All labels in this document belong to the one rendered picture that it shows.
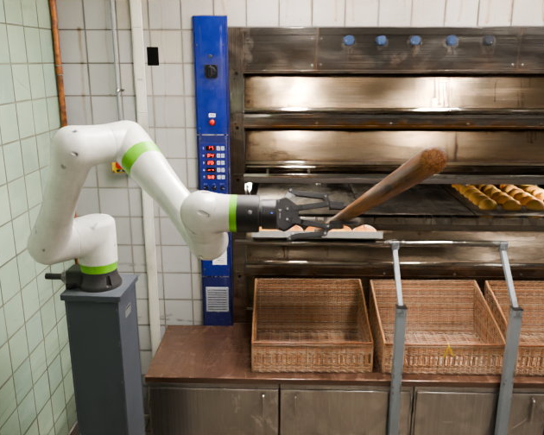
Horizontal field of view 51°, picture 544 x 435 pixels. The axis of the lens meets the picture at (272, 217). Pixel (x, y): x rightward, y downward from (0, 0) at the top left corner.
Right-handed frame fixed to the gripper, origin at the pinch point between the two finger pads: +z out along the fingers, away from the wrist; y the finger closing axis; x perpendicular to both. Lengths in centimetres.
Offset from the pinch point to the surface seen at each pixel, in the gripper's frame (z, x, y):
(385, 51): 33, -125, -88
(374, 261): 33, -154, 12
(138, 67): -84, -126, -79
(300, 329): -4, -161, 48
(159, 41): -74, -123, -90
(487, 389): 78, -121, 68
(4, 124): -125, -81, -40
